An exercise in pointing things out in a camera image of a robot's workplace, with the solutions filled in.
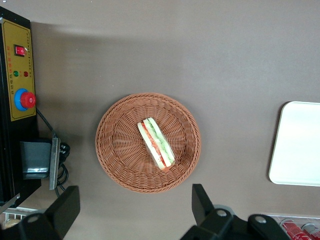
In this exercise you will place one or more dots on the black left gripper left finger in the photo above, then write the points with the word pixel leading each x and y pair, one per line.
pixel 60 212

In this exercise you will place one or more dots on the dark grey socket block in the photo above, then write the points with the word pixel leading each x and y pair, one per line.
pixel 35 160

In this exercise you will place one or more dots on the red rocker switch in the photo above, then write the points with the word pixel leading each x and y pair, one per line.
pixel 20 50

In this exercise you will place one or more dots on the triangle sandwich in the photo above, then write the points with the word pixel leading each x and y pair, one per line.
pixel 156 145

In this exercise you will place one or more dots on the bagged rice cracker snack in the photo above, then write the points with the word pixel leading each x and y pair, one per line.
pixel 10 223

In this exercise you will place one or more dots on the red emergency stop button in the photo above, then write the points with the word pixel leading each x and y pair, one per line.
pixel 26 100

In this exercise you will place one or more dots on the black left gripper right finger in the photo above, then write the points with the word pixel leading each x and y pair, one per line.
pixel 202 207

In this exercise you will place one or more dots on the grey metal plate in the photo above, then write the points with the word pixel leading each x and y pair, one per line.
pixel 54 162

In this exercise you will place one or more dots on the black control box yellow panel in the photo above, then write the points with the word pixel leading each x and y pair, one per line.
pixel 5 125

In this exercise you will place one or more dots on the red indicator lamp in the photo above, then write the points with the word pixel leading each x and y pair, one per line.
pixel 26 74

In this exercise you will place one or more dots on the round brown wicker basket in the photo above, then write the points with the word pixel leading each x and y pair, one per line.
pixel 120 150

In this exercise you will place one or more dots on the green indicator lamp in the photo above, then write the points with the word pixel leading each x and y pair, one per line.
pixel 16 73

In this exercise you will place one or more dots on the cream plastic tray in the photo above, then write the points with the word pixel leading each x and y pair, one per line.
pixel 297 142

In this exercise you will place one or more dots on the clear acrylic bottle rack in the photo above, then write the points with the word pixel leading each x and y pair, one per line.
pixel 275 218

